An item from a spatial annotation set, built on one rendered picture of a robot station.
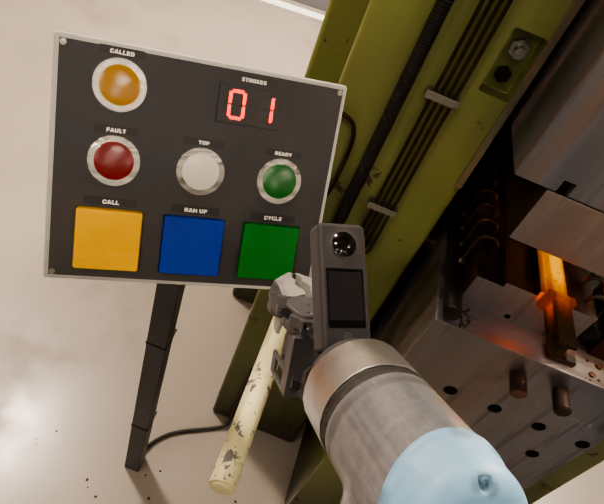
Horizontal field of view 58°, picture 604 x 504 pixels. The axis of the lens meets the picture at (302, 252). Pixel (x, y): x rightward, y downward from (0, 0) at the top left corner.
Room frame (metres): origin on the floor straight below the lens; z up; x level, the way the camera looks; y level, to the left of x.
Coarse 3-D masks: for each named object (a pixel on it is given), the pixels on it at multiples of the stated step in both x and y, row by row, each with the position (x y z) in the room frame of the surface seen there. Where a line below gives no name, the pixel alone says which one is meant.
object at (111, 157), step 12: (108, 144) 0.47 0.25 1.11; (120, 144) 0.47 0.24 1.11; (96, 156) 0.46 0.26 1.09; (108, 156) 0.46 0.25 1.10; (120, 156) 0.47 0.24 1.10; (132, 156) 0.48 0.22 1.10; (96, 168) 0.45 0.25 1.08; (108, 168) 0.46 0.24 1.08; (120, 168) 0.46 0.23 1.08; (132, 168) 0.47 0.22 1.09
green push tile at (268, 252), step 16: (256, 224) 0.52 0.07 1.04; (272, 224) 0.53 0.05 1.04; (256, 240) 0.51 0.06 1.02; (272, 240) 0.52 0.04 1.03; (288, 240) 0.53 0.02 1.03; (240, 256) 0.49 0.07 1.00; (256, 256) 0.50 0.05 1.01; (272, 256) 0.51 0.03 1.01; (288, 256) 0.52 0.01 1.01; (240, 272) 0.48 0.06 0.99; (256, 272) 0.49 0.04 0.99; (272, 272) 0.50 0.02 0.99
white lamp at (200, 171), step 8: (192, 160) 0.51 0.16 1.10; (200, 160) 0.51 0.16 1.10; (208, 160) 0.52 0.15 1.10; (184, 168) 0.50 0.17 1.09; (192, 168) 0.50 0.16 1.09; (200, 168) 0.51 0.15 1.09; (208, 168) 0.51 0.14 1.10; (216, 168) 0.52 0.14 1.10; (184, 176) 0.50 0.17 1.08; (192, 176) 0.50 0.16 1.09; (200, 176) 0.50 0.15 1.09; (208, 176) 0.51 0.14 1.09; (216, 176) 0.52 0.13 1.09; (192, 184) 0.50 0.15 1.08; (200, 184) 0.50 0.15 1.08; (208, 184) 0.51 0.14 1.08
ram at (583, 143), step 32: (576, 32) 0.81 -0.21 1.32; (544, 64) 0.85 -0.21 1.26; (576, 64) 0.73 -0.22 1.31; (544, 96) 0.76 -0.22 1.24; (576, 96) 0.68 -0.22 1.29; (512, 128) 0.80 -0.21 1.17; (544, 128) 0.69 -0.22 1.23; (576, 128) 0.68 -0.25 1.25; (544, 160) 0.68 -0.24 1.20; (576, 160) 0.68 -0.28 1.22; (576, 192) 0.68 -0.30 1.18
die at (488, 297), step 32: (480, 160) 1.03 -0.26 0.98; (480, 224) 0.82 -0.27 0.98; (480, 256) 0.73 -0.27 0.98; (512, 256) 0.75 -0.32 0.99; (480, 288) 0.68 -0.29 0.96; (512, 288) 0.68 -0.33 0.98; (544, 288) 0.69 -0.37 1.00; (576, 288) 0.74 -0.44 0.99; (512, 320) 0.68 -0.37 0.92; (576, 320) 0.69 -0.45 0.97
